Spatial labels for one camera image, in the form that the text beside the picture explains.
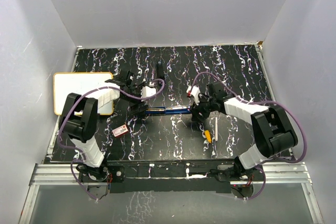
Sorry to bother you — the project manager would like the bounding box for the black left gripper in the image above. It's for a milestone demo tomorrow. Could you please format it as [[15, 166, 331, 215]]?
[[121, 83, 149, 115]]

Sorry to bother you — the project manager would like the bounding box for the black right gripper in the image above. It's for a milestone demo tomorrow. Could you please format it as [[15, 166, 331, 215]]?
[[189, 94, 216, 123]]

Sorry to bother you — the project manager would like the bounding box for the red staple box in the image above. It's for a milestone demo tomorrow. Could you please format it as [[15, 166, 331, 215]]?
[[112, 125, 128, 137]]

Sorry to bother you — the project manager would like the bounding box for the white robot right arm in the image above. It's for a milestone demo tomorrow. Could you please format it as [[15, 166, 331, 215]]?
[[186, 81, 298, 180]]

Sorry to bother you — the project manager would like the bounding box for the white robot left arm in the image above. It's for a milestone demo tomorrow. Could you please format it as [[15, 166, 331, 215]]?
[[57, 71, 156, 182]]

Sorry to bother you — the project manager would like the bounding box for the white pen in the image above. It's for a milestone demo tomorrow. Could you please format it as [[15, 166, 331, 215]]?
[[214, 116, 218, 142]]

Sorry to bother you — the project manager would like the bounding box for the yellow cap marker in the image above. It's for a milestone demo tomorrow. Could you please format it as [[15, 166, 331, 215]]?
[[204, 130, 212, 143]]

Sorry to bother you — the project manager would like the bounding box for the black marker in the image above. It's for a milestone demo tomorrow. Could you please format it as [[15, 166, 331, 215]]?
[[156, 61, 164, 80]]

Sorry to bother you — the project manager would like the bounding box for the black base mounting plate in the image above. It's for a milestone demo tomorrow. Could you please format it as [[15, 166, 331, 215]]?
[[76, 159, 266, 196]]

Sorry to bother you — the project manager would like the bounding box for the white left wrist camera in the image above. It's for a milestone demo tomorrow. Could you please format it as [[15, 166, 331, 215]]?
[[141, 82, 156, 98]]

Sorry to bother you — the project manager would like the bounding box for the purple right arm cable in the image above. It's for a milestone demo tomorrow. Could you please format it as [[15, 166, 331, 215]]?
[[192, 72, 308, 200]]

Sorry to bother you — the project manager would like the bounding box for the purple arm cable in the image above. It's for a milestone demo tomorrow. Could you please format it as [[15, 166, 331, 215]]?
[[58, 79, 166, 201], [192, 72, 308, 200]]

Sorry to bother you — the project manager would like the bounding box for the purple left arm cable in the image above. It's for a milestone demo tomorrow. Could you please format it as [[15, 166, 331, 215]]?
[[58, 79, 166, 201]]

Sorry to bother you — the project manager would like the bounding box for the white board with wooden frame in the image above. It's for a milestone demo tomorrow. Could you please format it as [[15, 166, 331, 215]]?
[[53, 72, 113, 115]]

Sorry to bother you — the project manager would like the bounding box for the aluminium frame rail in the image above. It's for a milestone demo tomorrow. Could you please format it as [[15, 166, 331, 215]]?
[[19, 161, 324, 223]]

